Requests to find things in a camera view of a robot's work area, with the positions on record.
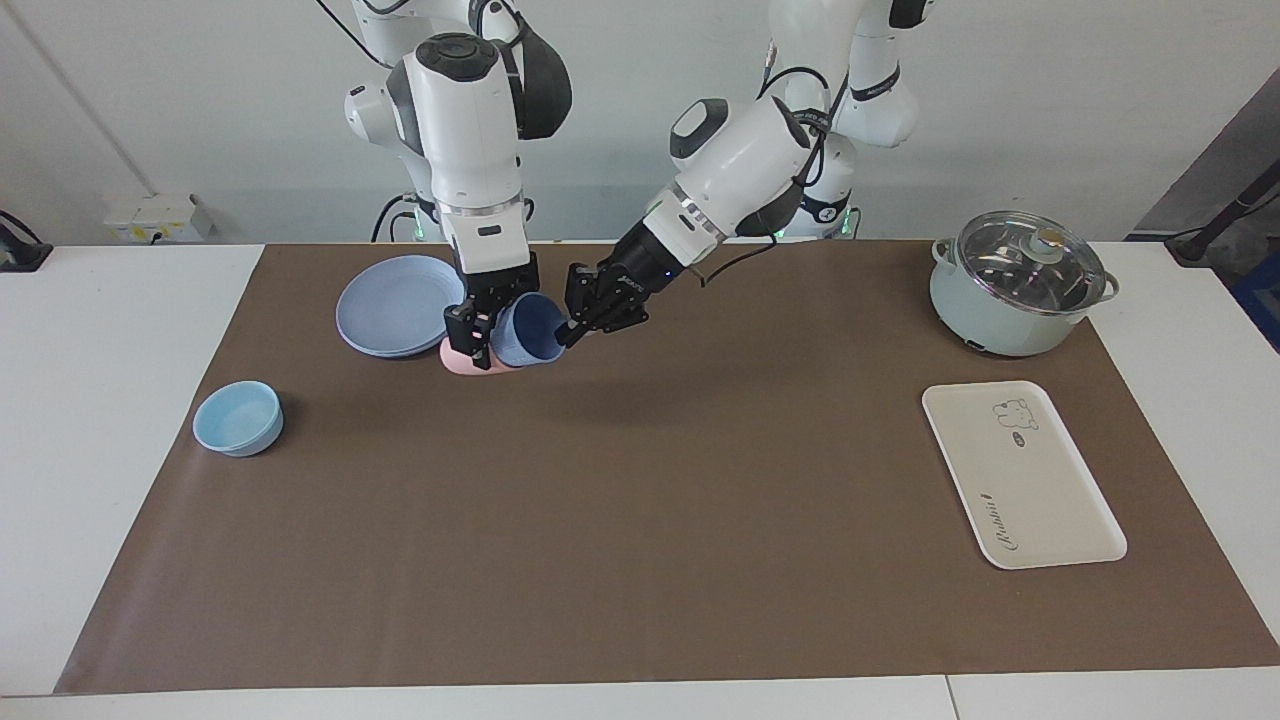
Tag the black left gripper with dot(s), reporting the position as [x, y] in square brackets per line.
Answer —
[650, 265]

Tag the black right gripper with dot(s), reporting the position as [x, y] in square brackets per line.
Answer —
[495, 278]

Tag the blue plastic cup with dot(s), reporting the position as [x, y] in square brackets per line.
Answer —
[525, 340]

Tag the pink plastic cup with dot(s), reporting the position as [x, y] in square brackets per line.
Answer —
[455, 360]

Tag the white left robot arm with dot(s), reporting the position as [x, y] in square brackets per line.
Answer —
[740, 160]

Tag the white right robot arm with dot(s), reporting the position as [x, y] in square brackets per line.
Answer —
[470, 130]

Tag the cream rabbit print tray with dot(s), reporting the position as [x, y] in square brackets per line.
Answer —
[1030, 490]

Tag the lavender blue plate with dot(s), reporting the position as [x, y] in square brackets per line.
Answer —
[390, 305]

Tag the brown table mat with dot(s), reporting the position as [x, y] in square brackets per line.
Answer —
[650, 500]

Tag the light blue bowl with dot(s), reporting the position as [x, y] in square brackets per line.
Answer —
[238, 420]

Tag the mint green electric pot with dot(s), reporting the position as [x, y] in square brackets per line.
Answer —
[990, 325]

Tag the glass pot lid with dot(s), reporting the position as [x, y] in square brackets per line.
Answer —
[1010, 260]

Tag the black clamp device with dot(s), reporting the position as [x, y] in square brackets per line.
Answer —
[20, 250]

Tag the black stand pole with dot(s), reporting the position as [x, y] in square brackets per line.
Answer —
[1225, 215]

